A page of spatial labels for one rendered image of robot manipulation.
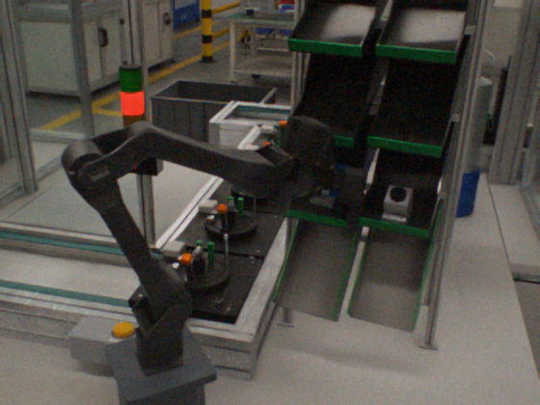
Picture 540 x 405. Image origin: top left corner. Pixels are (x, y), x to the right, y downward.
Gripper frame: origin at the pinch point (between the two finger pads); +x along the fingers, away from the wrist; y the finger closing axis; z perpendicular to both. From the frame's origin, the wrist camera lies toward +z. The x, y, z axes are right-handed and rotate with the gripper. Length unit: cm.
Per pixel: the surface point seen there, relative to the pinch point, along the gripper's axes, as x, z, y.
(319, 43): -5.9, 22.2, 3.2
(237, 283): 13.4, -31.0, 19.0
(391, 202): 4.6, -2.8, -12.5
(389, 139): 1.6, 8.5, -10.1
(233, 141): 119, -14, 80
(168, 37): 571, 39, 434
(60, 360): -11, -50, 45
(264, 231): 38, -25, 25
